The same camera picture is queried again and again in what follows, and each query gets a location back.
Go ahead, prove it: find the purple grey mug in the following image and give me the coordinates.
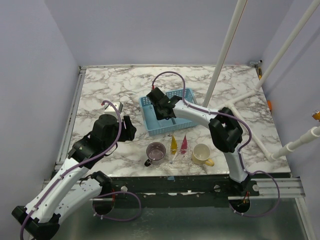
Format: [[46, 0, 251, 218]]
[[144, 142, 167, 167]]

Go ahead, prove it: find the light blue plastic basket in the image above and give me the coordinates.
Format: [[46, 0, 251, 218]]
[[139, 87, 198, 136]]

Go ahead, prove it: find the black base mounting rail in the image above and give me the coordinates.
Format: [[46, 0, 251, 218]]
[[98, 174, 259, 208]]

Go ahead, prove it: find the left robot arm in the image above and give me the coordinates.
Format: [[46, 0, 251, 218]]
[[12, 114, 137, 240]]

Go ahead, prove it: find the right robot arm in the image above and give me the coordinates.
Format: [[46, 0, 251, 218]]
[[146, 87, 250, 188]]

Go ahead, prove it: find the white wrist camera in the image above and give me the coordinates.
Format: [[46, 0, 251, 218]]
[[157, 85, 164, 91], [103, 101, 123, 118]]

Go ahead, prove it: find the white toothbrush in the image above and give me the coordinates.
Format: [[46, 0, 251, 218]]
[[169, 151, 181, 165]]

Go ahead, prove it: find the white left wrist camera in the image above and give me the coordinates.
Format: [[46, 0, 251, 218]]
[[103, 101, 123, 118]]

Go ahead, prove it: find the white pvc pipe frame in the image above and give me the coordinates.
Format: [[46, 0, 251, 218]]
[[203, 0, 320, 161]]

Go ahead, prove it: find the yellow ceramic mug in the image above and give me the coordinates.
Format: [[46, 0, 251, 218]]
[[191, 143, 215, 167]]

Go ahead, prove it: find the pink toothpaste tube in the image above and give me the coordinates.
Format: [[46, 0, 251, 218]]
[[180, 135, 188, 155]]

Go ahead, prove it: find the clear textured glass tray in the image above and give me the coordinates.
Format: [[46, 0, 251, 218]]
[[147, 148, 206, 174]]

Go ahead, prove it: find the aluminium table edge rail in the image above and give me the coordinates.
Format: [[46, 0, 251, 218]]
[[41, 66, 86, 190]]

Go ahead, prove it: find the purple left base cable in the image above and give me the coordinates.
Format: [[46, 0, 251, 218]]
[[92, 191, 142, 222]]

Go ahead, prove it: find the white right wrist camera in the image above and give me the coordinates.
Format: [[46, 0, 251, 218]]
[[157, 85, 164, 91]]

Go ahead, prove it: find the yellow toothpaste tube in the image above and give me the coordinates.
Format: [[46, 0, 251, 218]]
[[170, 135, 178, 154]]

